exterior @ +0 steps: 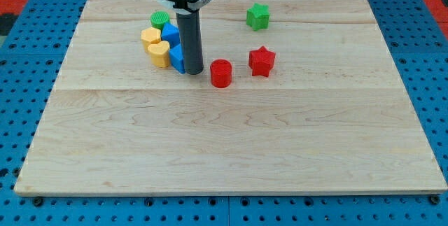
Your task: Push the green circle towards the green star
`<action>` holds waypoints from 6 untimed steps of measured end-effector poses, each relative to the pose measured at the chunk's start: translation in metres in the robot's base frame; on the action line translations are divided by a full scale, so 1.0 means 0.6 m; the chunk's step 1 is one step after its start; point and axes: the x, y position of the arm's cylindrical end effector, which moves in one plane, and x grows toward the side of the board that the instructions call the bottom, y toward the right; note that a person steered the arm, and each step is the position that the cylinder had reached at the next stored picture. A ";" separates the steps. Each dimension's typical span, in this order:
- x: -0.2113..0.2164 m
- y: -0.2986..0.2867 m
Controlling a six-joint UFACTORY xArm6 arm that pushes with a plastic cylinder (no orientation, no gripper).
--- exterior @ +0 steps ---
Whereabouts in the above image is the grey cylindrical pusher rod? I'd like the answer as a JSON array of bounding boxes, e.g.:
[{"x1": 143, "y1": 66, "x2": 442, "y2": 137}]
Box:
[{"x1": 176, "y1": 10, "x2": 204, "y2": 75}]

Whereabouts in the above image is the green star block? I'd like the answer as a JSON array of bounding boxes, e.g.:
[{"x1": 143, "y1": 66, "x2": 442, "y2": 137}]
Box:
[{"x1": 246, "y1": 3, "x2": 270, "y2": 31}]

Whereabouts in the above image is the red star block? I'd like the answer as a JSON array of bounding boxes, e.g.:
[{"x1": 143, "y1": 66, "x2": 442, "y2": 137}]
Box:
[{"x1": 248, "y1": 46, "x2": 276, "y2": 78}]

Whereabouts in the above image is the blue cube block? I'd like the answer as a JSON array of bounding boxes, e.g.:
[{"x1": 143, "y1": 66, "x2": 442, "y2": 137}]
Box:
[{"x1": 161, "y1": 23, "x2": 180, "y2": 48}]

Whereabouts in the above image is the green cylinder block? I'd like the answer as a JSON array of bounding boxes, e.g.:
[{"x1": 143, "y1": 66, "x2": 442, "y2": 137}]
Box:
[{"x1": 150, "y1": 10, "x2": 170, "y2": 30}]

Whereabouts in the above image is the blue triangle block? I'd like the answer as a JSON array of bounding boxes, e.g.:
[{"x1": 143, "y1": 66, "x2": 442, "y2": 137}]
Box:
[{"x1": 169, "y1": 44, "x2": 186, "y2": 74}]

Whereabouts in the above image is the yellow heart block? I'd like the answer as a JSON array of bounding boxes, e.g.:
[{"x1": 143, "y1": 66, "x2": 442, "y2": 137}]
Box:
[{"x1": 147, "y1": 41, "x2": 171, "y2": 68}]

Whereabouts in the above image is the yellow hexagon block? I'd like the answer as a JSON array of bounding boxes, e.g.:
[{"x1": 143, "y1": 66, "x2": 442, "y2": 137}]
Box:
[{"x1": 141, "y1": 27, "x2": 162, "y2": 53}]

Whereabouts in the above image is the red cylinder block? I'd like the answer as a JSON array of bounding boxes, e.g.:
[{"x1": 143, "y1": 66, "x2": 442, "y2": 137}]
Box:
[{"x1": 210, "y1": 59, "x2": 232, "y2": 88}]

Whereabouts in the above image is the wooden board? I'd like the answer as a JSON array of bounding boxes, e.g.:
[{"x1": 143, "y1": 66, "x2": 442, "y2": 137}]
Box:
[{"x1": 14, "y1": 0, "x2": 447, "y2": 197}]

